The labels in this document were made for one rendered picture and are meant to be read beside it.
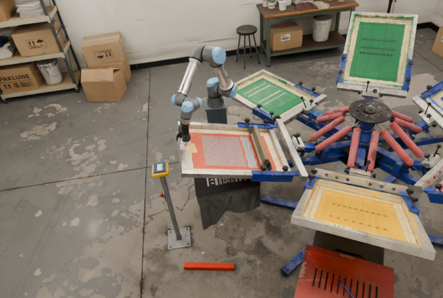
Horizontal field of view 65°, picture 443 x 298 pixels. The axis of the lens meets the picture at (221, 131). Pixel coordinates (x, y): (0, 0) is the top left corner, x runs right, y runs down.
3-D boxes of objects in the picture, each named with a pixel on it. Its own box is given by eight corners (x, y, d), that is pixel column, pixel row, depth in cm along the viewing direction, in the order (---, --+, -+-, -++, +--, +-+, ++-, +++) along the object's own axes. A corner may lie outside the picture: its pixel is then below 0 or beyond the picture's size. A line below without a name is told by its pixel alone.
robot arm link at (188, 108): (196, 103, 234) (189, 108, 228) (194, 116, 241) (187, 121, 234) (186, 98, 237) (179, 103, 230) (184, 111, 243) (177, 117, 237)
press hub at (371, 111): (333, 240, 321) (356, 126, 237) (318, 208, 351) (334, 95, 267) (374, 233, 323) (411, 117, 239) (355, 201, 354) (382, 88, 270)
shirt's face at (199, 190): (196, 195, 254) (196, 195, 253) (192, 155, 288) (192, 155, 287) (260, 184, 256) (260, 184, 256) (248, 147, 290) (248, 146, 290)
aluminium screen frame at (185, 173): (180, 177, 230) (181, 173, 227) (177, 124, 275) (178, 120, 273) (291, 180, 247) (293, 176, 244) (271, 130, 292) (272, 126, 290)
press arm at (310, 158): (210, 182, 274) (209, 177, 271) (209, 177, 279) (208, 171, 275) (360, 157, 281) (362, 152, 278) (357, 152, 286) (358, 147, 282)
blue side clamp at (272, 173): (250, 181, 240) (253, 174, 236) (249, 176, 244) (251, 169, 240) (291, 182, 246) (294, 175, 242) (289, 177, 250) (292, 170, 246)
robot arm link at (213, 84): (211, 88, 300) (210, 74, 292) (225, 91, 295) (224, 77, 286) (204, 95, 293) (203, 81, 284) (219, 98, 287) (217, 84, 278)
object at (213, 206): (205, 230, 279) (198, 195, 253) (204, 227, 282) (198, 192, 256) (261, 220, 282) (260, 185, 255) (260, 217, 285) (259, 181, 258)
